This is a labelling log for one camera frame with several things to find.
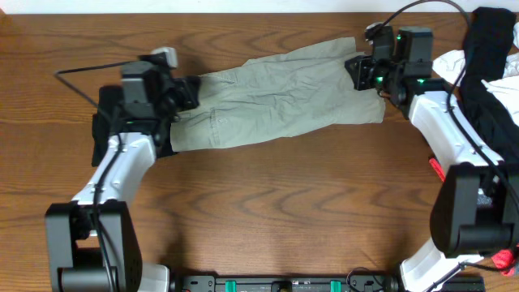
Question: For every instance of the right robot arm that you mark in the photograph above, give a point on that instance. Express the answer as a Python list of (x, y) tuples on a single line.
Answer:
[(433, 111)]

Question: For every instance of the black folded garment left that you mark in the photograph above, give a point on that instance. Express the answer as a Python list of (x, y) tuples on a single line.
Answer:
[(110, 97)]

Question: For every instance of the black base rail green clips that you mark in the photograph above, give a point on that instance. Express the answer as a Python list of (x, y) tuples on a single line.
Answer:
[(284, 285)]

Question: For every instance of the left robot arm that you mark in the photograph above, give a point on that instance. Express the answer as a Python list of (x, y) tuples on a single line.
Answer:
[(91, 240)]

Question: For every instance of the grey red trimmed garment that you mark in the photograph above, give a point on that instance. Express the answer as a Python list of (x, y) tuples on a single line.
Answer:
[(476, 212)]

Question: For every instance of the black garment right pile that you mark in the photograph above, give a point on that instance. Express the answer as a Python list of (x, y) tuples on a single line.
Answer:
[(488, 117)]

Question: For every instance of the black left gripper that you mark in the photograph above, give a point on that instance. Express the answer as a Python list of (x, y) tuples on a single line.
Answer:
[(187, 93)]

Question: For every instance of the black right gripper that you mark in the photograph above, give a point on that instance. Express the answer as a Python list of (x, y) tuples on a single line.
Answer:
[(361, 74)]

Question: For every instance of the khaki green shorts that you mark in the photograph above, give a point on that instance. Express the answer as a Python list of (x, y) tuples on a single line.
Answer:
[(277, 96)]

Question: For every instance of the white garment right pile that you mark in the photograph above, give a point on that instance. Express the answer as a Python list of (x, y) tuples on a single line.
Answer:
[(491, 64)]

